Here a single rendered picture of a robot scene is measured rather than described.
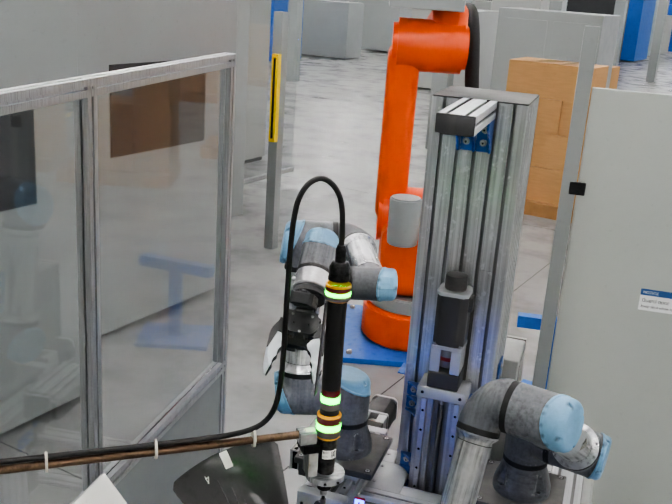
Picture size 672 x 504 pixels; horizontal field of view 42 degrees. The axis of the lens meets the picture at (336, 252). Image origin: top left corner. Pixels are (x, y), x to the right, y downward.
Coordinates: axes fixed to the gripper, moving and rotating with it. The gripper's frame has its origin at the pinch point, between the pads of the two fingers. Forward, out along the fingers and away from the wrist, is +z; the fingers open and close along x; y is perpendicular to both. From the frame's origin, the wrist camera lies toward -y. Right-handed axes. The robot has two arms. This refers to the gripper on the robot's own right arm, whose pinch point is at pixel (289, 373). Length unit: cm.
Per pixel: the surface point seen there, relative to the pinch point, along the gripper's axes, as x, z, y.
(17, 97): 61, -34, -28
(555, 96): -155, -616, 481
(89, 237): 54, -33, 16
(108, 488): 30.3, 23.9, 13.6
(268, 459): 1.1, 14.5, 8.3
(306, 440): -6.3, 16.6, -8.7
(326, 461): -10.2, 17.9, -4.3
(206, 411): 37, -44, 123
